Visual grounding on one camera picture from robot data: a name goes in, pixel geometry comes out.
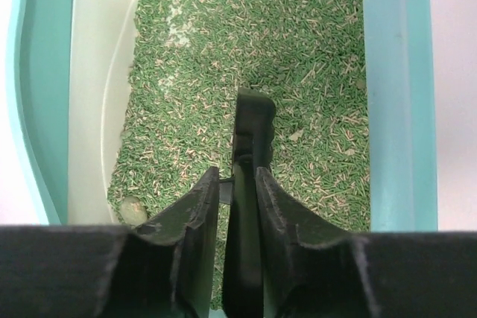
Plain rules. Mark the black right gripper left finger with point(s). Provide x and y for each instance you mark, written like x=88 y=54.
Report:
x=162 y=268

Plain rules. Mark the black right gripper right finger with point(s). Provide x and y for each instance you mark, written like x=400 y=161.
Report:
x=313 y=268

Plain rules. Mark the black litter scoop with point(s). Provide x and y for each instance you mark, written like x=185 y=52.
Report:
x=253 y=133

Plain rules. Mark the pale green litter clump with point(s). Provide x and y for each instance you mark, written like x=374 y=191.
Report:
x=132 y=211

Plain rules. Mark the green cat litter pellets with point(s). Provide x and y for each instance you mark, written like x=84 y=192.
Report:
x=190 y=58

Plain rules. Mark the teal litter box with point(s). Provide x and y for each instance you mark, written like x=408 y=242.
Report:
x=69 y=91

